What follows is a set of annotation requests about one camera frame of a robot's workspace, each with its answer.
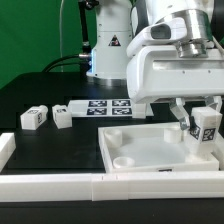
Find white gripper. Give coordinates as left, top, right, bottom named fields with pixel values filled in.
left=127, top=45, right=224, bottom=130

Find white square tabletop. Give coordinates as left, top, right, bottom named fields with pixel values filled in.
left=98, top=123, right=224, bottom=173

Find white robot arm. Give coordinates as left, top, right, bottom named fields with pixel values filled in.
left=87, top=0, right=224, bottom=129

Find white U-shaped obstacle fence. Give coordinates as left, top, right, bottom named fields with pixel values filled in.
left=0, top=133, right=224, bottom=202

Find white marker sheet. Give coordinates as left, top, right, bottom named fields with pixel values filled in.
left=66, top=98, right=155, bottom=119

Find black cables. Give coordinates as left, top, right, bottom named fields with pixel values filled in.
left=41, top=54, right=92, bottom=73

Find white thin cable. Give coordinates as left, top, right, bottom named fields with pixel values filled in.
left=58, top=0, right=66, bottom=73

